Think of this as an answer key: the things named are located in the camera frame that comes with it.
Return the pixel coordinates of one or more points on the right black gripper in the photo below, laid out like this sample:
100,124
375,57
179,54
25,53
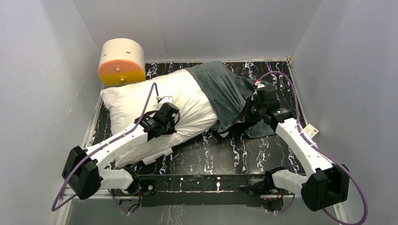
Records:
250,101

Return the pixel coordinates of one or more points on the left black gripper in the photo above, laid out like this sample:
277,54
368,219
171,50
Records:
169,111

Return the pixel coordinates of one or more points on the zebra and grey pillowcase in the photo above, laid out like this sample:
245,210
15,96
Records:
226,92

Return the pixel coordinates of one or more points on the cream and orange cylindrical container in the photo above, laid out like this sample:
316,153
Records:
122,61

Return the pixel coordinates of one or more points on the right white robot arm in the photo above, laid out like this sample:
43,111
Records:
324,183

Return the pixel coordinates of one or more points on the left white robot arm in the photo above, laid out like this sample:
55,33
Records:
85,169

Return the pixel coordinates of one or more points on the white tag card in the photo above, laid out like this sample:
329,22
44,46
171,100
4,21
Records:
310,130

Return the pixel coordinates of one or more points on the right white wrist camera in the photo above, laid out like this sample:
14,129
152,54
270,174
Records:
258,85

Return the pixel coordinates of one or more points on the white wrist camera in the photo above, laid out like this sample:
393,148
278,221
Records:
258,85
164,99

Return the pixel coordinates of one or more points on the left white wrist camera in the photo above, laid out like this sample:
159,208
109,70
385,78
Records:
164,99

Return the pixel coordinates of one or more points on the black front mounting rail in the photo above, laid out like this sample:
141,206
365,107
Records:
159,190

